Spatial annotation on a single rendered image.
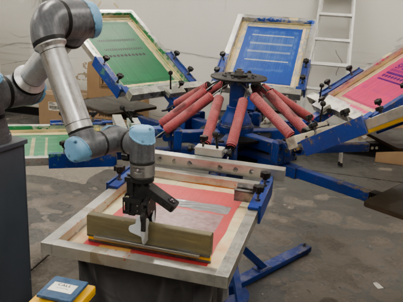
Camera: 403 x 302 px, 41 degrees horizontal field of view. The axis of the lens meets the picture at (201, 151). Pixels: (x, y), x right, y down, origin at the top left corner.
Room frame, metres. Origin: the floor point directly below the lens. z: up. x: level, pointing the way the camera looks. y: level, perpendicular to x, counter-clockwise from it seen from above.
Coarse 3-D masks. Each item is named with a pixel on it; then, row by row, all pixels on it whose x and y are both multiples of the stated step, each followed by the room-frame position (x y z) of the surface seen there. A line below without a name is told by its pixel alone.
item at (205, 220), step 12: (204, 192) 2.01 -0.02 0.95; (216, 192) 2.02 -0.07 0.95; (228, 204) 1.90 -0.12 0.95; (180, 216) 1.77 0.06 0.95; (192, 216) 1.77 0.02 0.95; (204, 216) 1.78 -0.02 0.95; (216, 216) 1.78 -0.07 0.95; (228, 216) 1.79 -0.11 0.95; (192, 228) 1.67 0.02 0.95; (204, 228) 1.68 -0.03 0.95; (216, 228) 1.69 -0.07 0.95; (216, 240) 1.60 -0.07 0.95; (204, 264) 1.43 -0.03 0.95
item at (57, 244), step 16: (160, 176) 2.15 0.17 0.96; (176, 176) 2.13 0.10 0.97; (192, 176) 2.11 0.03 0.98; (208, 176) 2.10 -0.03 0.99; (112, 192) 1.87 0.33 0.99; (96, 208) 1.73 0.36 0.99; (64, 224) 1.58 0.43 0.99; (80, 224) 1.62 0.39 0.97; (240, 224) 1.65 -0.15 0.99; (48, 240) 1.46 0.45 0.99; (64, 240) 1.47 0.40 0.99; (240, 240) 1.53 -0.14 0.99; (64, 256) 1.43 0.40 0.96; (80, 256) 1.42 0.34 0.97; (96, 256) 1.40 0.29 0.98; (112, 256) 1.39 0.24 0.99; (128, 256) 1.39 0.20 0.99; (144, 256) 1.39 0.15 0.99; (224, 256) 1.42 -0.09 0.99; (240, 256) 1.48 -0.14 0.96; (144, 272) 1.37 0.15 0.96; (160, 272) 1.35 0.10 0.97; (176, 272) 1.34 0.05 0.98; (192, 272) 1.33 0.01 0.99; (208, 272) 1.33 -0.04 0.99; (224, 272) 1.33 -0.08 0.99; (224, 288) 1.31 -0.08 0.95
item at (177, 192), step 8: (160, 184) 2.08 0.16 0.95; (168, 192) 1.99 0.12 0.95; (176, 192) 2.00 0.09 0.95; (184, 192) 2.00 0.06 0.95; (192, 192) 2.01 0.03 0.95; (160, 208) 1.83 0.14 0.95; (176, 208) 1.84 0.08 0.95; (128, 216) 1.75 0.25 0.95; (136, 216) 1.75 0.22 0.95; (160, 216) 1.76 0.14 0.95; (168, 216) 1.76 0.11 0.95
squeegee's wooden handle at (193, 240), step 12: (96, 216) 1.53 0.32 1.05; (108, 216) 1.52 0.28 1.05; (120, 216) 1.53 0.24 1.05; (96, 228) 1.52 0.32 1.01; (108, 228) 1.51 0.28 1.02; (120, 228) 1.50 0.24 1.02; (156, 228) 1.47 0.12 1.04; (168, 228) 1.47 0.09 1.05; (180, 228) 1.46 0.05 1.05; (132, 240) 1.49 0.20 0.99; (156, 240) 1.47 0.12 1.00; (168, 240) 1.46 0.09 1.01; (180, 240) 1.45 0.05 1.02; (192, 240) 1.44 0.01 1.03; (204, 240) 1.43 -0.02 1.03; (204, 252) 1.43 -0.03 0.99
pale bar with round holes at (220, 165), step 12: (156, 156) 2.22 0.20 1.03; (168, 156) 2.21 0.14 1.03; (180, 156) 2.20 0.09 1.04; (192, 156) 2.20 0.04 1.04; (204, 156) 2.21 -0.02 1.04; (192, 168) 2.18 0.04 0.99; (204, 168) 2.17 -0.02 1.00; (216, 168) 2.15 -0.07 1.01; (228, 168) 2.14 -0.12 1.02; (240, 168) 2.13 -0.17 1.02; (252, 168) 2.12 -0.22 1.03; (264, 168) 2.10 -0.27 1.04; (276, 168) 2.10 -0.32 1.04; (276, 180) 2.09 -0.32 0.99
